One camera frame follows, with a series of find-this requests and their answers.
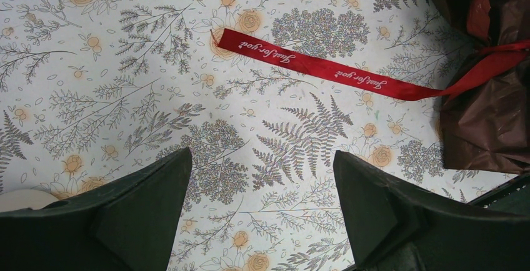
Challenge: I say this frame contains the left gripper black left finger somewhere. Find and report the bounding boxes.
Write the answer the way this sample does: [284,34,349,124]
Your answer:
[1,148,192,270]

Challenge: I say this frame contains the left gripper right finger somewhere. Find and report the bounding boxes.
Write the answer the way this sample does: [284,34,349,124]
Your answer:
[333,151,529,270]

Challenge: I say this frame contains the brown paper bouquet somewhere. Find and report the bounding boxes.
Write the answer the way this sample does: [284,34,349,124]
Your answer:
[432,0,529,174]

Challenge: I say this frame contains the red ribbon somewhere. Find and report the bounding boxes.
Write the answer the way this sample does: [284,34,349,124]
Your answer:
[214,29,529,101]

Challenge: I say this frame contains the white ceramic vase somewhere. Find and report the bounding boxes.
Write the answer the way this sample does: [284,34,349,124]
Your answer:
[1,189,59,212]

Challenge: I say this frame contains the floral patterned table mat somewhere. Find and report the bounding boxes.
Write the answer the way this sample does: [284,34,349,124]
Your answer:
[1,0,512,270]

